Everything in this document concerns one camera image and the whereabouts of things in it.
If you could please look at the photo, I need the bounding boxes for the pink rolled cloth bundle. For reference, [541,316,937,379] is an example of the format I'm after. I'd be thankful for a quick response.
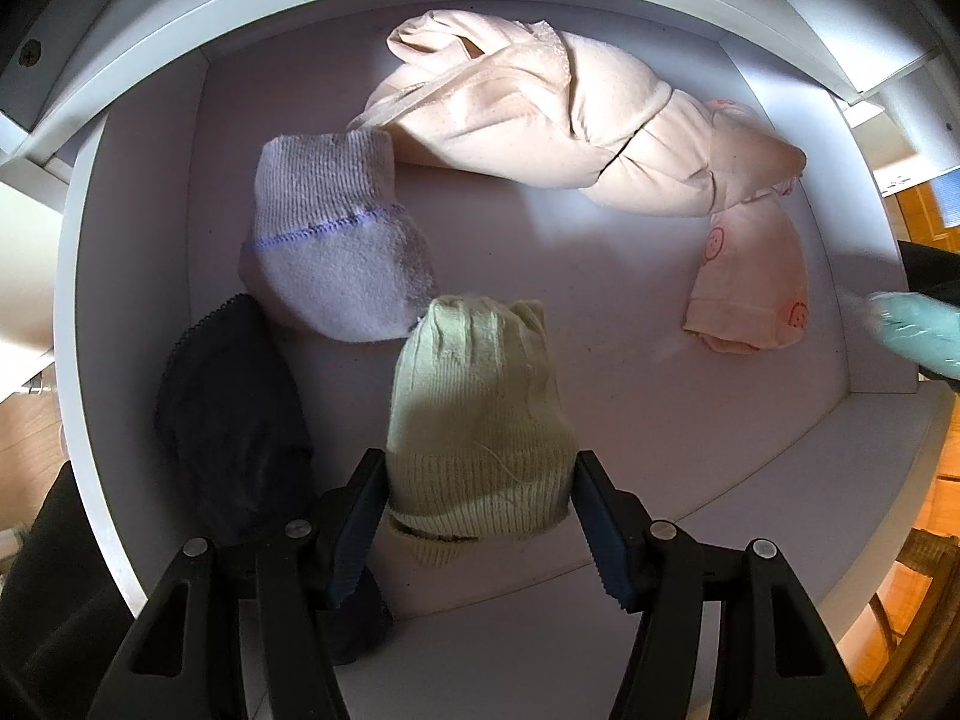
[346,9,807,220]

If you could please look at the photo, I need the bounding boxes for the cream ribbed knit sock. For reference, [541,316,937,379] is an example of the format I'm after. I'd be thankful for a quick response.
[379,296,580,571]

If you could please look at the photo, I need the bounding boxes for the navy lace-edged sock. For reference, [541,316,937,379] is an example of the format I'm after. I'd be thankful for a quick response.
[154,294,317,550]

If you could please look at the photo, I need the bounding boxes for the lavender sock bundle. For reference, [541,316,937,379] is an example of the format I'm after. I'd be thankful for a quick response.
[240,127,437,344]

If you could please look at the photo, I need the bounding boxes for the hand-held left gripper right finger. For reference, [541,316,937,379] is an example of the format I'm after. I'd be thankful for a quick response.
[572,448,863,720]

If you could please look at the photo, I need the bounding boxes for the wicker chair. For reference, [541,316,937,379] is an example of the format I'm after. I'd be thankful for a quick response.
[874,529,960,720]

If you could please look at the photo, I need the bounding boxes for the teal sock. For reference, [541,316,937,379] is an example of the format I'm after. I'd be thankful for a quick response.
[862,291,960,382]

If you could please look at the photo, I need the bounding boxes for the pink smiley print sock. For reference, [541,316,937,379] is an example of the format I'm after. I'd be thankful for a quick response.
[681,199,812,355]

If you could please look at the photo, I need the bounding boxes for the white shelf cabinet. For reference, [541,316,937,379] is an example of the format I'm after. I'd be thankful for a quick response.
[0,0,960,661]

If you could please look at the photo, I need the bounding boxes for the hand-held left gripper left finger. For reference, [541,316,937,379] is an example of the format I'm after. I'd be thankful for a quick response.
[88,448,389,720]

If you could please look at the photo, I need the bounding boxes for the person's black trousers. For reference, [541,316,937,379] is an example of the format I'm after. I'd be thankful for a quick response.
[0,461,143,720]

